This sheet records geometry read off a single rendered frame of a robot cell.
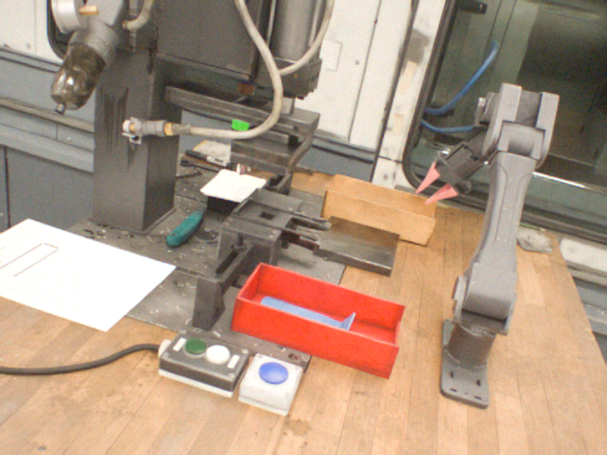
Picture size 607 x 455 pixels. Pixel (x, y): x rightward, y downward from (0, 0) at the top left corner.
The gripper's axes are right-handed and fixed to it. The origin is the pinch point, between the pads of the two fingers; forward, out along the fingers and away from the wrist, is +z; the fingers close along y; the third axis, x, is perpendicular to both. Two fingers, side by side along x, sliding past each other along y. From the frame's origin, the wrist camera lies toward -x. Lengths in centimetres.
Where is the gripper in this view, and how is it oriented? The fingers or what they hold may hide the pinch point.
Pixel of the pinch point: (423, 196)
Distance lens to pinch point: 130.2
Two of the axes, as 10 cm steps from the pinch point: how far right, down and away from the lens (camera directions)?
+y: -6.9, -7.2, -0.9
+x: -2.5, 3.5, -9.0
